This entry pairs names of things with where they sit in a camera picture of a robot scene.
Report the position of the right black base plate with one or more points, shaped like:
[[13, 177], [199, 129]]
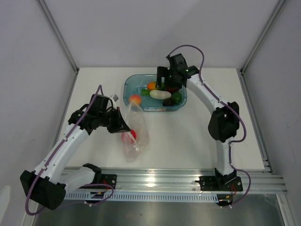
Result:
[[214, 183]]

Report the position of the red tomato toy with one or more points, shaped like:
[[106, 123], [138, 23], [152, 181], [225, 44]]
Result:
[[128, 137]]

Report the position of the white slotted cable duct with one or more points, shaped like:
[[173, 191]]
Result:
[[142, 197]]

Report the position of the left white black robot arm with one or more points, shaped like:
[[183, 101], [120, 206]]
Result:
[[45, 184]]

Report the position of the green lime toy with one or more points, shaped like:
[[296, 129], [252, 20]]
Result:
[[176, 98]]

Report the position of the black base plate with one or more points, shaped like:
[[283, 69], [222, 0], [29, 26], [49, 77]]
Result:
[[107, 179], [214, 183]]

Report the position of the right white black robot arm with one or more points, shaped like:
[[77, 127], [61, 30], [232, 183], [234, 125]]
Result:
[[224, 121]]

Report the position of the dark brown mangosteen toy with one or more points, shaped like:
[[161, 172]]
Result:
[[168, 102]]

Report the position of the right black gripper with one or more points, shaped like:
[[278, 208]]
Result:
[[163, 72]]

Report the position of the aluminium mounting rail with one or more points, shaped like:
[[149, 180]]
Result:
[[183, 180]]

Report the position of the orange green mango toy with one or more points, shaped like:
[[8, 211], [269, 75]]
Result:
[[151, 86]]

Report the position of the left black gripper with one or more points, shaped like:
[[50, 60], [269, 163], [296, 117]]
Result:
[[120, 125]]

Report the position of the orange peach toy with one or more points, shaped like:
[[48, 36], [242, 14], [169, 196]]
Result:
[[135, 98]]

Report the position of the green leaf toy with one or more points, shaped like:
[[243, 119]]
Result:
[[145, 92]]

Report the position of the white radish toy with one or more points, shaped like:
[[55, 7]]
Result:
[[160, 95]]

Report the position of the dark red apple toy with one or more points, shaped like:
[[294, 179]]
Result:
[[172, 90]]

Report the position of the clear zip top bag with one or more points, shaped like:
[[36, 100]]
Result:
[[135, 119]]

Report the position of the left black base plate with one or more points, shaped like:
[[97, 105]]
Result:
[[107, 179]]

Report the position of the teal plastic tray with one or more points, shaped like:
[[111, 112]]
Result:
[[135, 83]]

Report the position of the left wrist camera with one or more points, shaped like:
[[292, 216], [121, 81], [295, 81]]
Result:
[[114, 98]]

